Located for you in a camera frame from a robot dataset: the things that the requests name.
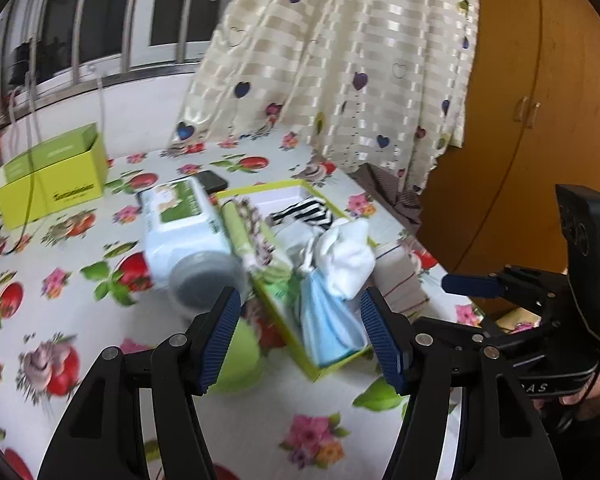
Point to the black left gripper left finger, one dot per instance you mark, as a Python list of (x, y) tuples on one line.
[(100, 436)]

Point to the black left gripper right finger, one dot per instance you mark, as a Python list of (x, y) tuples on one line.
[(500, 434)]

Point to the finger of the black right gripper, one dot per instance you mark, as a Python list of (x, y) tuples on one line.
[(485, 287)]

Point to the white sock bundle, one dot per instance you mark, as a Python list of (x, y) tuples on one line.
[(344, 257)]

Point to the blue face masks stack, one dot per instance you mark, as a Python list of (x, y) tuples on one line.
[(330, 332)]

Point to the black white striped sock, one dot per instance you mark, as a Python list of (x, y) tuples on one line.
[(313, 211)]

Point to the green towel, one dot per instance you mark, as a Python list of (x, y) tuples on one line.
[(254, 242)]

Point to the white cloth red stripes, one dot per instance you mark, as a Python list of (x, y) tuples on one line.
[(396, 275)]

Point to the grey sock bundle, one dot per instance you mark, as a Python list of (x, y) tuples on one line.
[(297, 239)]

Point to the right hand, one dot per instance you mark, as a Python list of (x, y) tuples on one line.
[(582, 406)]

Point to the brown checkered cloth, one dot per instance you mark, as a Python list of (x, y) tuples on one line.
[(404, 205)]

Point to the floral tablecloth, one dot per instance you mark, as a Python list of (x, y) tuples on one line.
[(77, 283)]

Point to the green tray box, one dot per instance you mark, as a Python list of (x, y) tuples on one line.
[(280, 301)]

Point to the clear round jar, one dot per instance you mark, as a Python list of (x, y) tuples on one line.
[(196, 282)]

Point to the wooden cabinet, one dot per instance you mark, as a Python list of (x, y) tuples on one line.
[(532, 123)]

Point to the wet wipes pack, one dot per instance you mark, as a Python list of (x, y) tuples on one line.
[(179, 220)]

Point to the cream heart pattern curtain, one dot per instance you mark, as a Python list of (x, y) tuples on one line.
[(379, 82)]

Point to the lime green cardboard box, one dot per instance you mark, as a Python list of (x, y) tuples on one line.
[(62, 172)]

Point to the black smartphone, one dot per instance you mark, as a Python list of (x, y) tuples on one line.
[(211, 182)]

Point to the window metal bars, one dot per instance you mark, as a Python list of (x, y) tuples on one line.
[(54, 49)]

